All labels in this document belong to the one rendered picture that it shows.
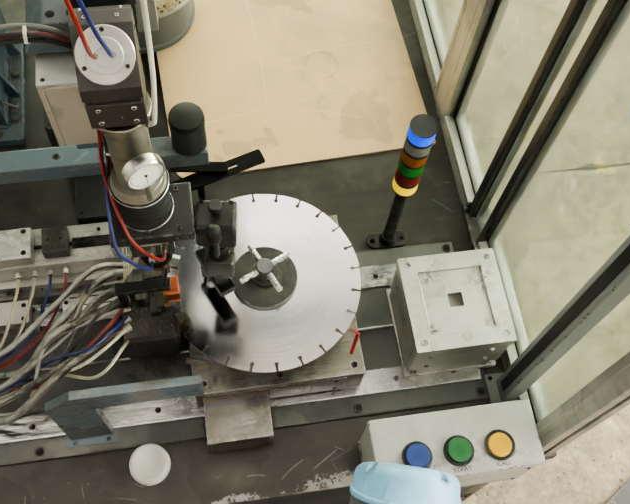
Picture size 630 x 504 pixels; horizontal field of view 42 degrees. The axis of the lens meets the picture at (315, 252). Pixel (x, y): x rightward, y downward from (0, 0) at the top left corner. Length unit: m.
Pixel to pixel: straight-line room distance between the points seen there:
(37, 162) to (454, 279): 0.75
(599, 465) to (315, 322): 1.27
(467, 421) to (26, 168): 0.84
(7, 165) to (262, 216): 0.43
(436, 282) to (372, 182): 0.34
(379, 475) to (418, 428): 0.52
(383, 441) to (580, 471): 1.13
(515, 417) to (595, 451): 1.04
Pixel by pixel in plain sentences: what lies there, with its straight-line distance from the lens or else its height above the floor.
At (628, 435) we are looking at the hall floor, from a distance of 2.51.
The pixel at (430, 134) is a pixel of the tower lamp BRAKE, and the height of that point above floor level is 1.16.
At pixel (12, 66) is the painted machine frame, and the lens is 1.92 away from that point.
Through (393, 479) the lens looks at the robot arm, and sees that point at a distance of 0.87.
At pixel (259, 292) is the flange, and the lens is 1.37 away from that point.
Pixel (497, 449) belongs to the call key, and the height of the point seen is 0.90.
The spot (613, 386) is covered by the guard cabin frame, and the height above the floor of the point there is 1.16.
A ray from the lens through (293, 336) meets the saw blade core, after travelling 1.36.
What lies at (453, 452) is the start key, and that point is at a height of 0.91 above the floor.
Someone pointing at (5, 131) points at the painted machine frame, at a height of 0.77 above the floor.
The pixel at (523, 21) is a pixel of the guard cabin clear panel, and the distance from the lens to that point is 1.43.
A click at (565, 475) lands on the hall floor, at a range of 2.41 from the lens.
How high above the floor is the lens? 2.23
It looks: 64 degrees down
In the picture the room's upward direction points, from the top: 9 degrees clockwise
